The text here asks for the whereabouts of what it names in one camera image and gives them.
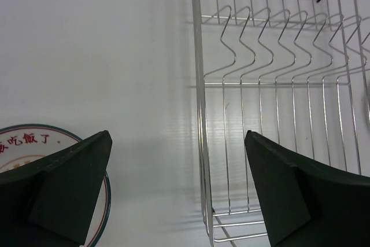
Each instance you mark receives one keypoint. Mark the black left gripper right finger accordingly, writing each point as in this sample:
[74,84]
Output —
[305,202]

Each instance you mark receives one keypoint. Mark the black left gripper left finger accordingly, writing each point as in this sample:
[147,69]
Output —
[51,201]

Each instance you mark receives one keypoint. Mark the orange sunburst plate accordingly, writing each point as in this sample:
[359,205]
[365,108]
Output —
[25,143]

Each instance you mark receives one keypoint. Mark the steel wire dish rack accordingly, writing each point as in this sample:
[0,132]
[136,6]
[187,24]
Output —
[294,71]

